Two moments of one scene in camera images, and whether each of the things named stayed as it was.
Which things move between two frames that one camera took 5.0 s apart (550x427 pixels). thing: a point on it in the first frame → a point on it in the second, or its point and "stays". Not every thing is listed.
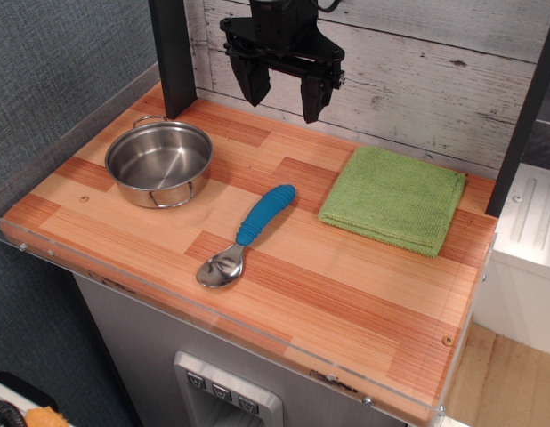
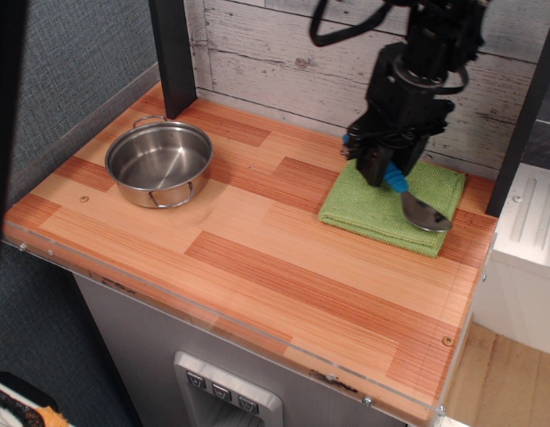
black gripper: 286,35 → 402,114
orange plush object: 44,417 stays
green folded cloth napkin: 392,198 stays
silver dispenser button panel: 214,398 stays
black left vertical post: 175,54 stays
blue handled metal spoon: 223,269 → 418,213
